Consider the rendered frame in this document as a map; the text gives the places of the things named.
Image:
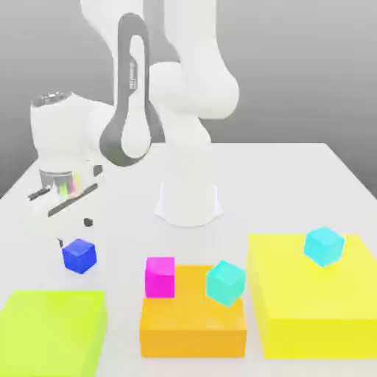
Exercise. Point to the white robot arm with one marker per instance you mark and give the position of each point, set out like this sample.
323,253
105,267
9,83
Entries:
191,88

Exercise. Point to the small cyan cube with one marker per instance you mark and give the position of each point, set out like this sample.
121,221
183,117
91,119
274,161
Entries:
324,247

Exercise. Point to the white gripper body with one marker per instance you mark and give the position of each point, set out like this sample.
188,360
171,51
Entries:
70,203

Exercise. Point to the large orange box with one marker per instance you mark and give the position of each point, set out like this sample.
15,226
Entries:
191,330

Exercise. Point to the large lime box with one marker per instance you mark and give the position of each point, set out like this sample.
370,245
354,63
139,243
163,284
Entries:
50,332

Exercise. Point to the small turquoise cube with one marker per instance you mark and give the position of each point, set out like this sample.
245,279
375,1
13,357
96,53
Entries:
225,284

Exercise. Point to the small magenta cube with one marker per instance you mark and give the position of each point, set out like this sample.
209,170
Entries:
160,279

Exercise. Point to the large yellow box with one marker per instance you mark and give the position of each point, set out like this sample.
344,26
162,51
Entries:
315,306

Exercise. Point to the small blue cube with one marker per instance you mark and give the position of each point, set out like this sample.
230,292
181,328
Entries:
79,256

